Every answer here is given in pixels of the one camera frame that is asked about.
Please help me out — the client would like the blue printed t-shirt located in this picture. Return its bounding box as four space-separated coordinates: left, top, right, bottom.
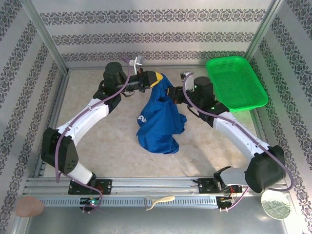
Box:
136 72 188 155

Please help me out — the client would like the green perforated plastic basket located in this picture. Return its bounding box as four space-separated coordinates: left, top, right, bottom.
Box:
205 56 269 114

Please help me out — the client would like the small controller board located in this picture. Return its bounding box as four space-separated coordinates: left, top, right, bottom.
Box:
79 197 102 206
216 196 238 206

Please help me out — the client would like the cream plastic peeler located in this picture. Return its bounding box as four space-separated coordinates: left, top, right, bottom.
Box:
143 195 176 212

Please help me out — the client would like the round QR code disc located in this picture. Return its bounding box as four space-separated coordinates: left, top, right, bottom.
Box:
260 189 292 221

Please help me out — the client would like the pink translucent disc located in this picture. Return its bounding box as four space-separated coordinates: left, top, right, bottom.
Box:
16 196 45 217

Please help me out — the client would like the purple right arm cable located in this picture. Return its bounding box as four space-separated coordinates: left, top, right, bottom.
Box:
182 72 294 213

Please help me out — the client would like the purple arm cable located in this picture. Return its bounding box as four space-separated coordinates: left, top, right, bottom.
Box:
55 55 130 213
182 72 294 213

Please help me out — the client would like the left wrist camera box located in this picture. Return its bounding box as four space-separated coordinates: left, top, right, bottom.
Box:
129 55 145 74

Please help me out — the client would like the aluminium frame post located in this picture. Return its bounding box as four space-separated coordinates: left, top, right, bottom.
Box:
244 0 285 59
20 0 69 74

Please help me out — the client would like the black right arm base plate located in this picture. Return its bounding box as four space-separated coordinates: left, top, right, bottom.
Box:
196 177 244 195

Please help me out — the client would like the grey slotted cable duct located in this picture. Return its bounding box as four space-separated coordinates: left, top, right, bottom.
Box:
39 195 265 208

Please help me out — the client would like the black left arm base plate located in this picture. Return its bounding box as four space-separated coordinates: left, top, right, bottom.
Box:
68 179 113 195

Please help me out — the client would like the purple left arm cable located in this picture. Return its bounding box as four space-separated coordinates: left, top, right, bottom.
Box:
55 55 130 213

